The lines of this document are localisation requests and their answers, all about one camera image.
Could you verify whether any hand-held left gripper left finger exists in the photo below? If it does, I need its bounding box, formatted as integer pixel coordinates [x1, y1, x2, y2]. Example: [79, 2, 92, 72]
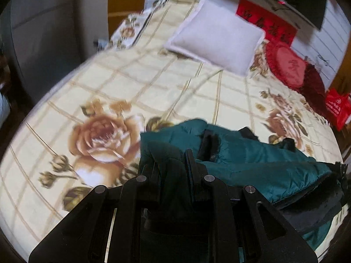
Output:
[27, 167, 163, 263]

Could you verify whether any grey refrigerator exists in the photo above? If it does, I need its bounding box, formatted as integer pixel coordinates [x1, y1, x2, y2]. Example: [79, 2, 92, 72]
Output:
[8, 0, 111, 103]

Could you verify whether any green puffer jacket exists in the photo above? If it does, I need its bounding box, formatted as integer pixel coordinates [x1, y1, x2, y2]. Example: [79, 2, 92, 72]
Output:
[138, 118, 349, 263]

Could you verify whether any dark red velvet pillow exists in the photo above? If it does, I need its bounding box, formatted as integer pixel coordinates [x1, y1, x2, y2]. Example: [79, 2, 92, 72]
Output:
[297, 64, 329, 116]

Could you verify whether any red shopping bag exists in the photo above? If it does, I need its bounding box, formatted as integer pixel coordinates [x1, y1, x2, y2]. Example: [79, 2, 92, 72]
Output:
[325, 88, 351, 132]

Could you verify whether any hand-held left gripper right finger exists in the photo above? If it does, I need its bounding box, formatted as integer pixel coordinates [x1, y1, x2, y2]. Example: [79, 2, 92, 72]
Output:
[185, 148, 319, 263]

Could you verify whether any white pillow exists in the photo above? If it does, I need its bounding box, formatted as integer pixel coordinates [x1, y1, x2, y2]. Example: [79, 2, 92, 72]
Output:
[164, 0, 266, 76]

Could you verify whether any red paper wall banner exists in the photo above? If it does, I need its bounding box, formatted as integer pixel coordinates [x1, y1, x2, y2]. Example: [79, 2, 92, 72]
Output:
[236, 0, 298, 46]

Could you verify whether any red heart-shaped pillow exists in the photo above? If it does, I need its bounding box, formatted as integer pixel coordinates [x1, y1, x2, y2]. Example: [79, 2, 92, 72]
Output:
[264, 41, 310, 90]

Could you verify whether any wooden door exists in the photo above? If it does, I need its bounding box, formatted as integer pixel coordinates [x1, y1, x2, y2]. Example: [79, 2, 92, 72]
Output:
[331, 67, 351, 97]
[108, 0, 147, 41]

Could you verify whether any bed with floral sheet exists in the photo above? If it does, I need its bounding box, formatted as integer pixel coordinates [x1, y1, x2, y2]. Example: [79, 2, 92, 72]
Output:
[0, 0, 346, 254]

